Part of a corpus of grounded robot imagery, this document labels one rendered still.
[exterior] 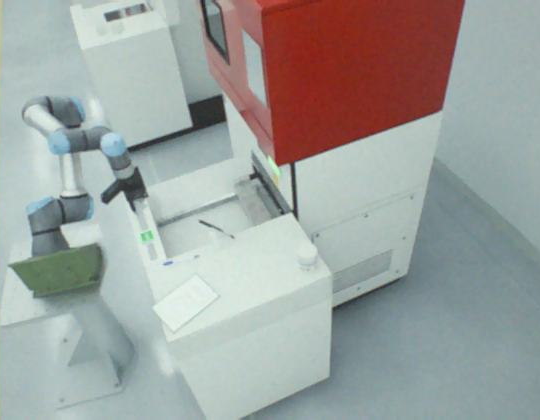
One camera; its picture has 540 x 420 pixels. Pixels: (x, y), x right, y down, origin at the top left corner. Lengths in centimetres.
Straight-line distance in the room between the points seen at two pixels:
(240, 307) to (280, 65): 82
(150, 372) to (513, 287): 212
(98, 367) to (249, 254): 134
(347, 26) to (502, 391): 193
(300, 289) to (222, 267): 30
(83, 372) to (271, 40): 208
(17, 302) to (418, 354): 195
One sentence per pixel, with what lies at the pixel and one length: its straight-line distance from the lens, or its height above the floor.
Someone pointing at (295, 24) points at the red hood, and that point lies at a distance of 144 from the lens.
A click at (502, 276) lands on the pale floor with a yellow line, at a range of 306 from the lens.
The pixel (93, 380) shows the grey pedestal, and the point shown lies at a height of 1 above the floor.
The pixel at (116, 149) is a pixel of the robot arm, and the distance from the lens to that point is 159.
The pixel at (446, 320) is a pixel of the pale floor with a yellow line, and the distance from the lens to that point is 279.
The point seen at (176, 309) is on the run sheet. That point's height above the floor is 97.
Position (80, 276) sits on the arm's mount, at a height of 88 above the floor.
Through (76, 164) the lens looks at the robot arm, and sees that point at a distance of 206.
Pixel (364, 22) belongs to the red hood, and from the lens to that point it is 157.
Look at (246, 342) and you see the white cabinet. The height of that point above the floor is 76.
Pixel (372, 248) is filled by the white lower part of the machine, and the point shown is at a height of 48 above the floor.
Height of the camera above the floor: 234
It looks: 46 degrees down
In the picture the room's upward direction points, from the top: 7 degrees counter-clockwise
